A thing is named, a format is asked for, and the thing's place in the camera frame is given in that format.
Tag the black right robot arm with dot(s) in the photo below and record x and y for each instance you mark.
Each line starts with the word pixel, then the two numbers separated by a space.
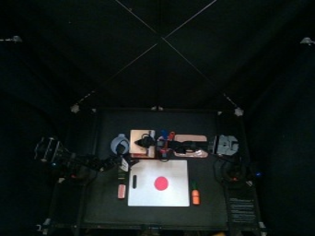
pixel 226 144

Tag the white cutting board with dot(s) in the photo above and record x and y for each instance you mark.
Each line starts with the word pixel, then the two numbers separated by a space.
pixel 172 196

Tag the pale pink utensil cup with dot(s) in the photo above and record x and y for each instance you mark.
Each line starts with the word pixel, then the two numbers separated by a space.
pixel 164 153

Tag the light blue bowl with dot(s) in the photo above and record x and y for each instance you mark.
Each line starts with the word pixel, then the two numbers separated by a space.
pixel 113 143

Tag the black panel with white text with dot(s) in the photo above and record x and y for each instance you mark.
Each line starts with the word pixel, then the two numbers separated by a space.
pixel 242 210

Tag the pink dough disc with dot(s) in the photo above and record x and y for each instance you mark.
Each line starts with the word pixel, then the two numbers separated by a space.
pixel 160 183

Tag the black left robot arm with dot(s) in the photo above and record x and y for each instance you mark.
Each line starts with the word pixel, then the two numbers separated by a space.
pixel 73 159

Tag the blue plastic utensil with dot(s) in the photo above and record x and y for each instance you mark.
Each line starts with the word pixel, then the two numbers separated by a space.
pixel 164 134

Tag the red plastic utensil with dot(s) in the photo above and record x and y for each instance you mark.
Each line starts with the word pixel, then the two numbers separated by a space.
pixel 170 135

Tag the silver frame bracket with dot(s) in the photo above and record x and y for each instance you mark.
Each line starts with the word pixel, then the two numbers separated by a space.
pixel 238 111
pixel 44 226
pixel 16 39
pixel 156 108
pixel 307 41
pixel 74 108

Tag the salmon rounded tray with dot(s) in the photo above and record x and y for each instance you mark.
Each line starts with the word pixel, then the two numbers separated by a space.
pixel 200 137

